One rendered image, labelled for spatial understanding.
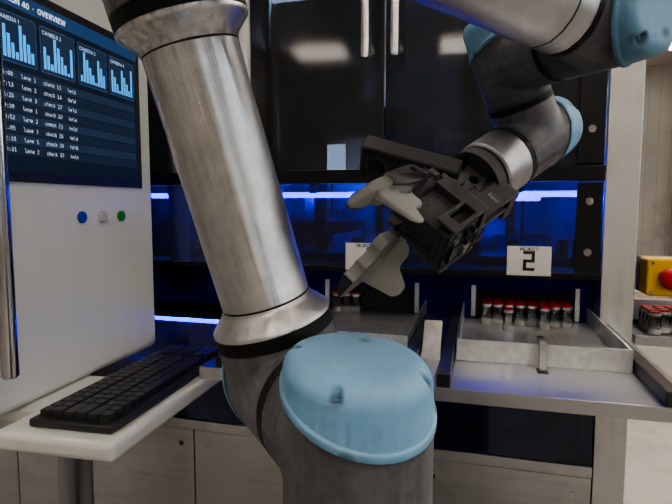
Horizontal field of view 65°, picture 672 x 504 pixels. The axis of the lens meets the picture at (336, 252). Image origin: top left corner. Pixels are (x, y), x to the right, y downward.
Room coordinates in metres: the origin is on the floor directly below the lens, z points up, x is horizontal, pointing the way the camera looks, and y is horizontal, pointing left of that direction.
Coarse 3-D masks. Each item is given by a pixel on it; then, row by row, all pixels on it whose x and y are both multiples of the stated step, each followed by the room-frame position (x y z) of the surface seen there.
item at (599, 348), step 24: (480, 336) 0.99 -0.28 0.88; (504, 336) 0.99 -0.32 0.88; (528, 336) 0.99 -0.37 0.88; (552, 336) 0.99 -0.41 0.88; (576, 336) 0.99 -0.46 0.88; (600, 336) 0.97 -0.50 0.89; (480, 360) 0.84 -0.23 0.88; (504, 360) 0.83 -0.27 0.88; (528, 360) 0.82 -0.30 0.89; (552, 360) 0.81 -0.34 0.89; (576, 360) 0.80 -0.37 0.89; (600, 360) 0.79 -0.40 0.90; (624, 360) 0.78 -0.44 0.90
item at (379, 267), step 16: (384, 240) 0.58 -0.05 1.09; (400, 240) 0.58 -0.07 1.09; (368, 256) 0.58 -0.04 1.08; (384, 256) 0.59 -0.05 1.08; (400, 256) 0.58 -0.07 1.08; (352, 272) 0.58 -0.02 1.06; (368, 272) 0.58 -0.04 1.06; (384, 272) 0.58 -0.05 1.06; (400, 272) 0.57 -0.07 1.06; (352, 288) 0.59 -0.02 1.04; (384, 288) 0.57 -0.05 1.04; (400, 288) 0.57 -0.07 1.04
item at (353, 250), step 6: (348, 246) 1.16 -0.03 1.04; (354, 246) 1.16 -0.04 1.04; (360, 246) 1.15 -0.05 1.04; (366, 246) 1.15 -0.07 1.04; (348, 252) 1.16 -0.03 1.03; (354, 252) 1.16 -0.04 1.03; (360, 252) 1.15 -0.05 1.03; (348, 258) 1.16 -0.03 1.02; (354, 258) 1.16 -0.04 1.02; (348, 264) 1.16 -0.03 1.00
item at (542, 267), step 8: (512, 248) 1.07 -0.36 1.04; (520, 248) 1.07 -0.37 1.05; (528, 248) 1.06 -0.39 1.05; (536, 248) 1.06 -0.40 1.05; (544, 248) 1.05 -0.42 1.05; (512, 256) 1.07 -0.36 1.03; (520, 256) 1.07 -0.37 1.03; (528, 256) 1.06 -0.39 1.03; (536, 256) 1.06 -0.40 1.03; (544, 256) 1.05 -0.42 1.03; (512, 264) 1.07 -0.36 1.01; (520, 264) 1.07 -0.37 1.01; (528, 264) 1.06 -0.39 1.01; (536, 264) 1.06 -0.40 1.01; (544, 264) 1.05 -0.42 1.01; (512, 272) 1.07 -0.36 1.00; (520, 272) 1.07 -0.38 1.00; (528, 272) 1.06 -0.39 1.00; (536, 272) 1.06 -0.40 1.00; (544, 272) 1.05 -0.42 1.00
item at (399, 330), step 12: (336, 312) 1.22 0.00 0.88; (348, 312) 1.22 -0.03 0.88; (360, 312) 1.22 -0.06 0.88; (372, 312) 1.22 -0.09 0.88; (384, 312) 1.22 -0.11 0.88; (420, 312) 1.06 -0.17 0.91; (336, 324) 1.09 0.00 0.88; (348, 324) 1.09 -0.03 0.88; (360, 324) 1.09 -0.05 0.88; (372, 324) 1.09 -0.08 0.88; (384, 324) 1.09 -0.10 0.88; (396, 324) 1.09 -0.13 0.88; (408, 324) 1.09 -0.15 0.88; (372, 336) 0.88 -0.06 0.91; (384, 336) 0.88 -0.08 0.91; (396, 336) 0.87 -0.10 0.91; (408, 336) 0.88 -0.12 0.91
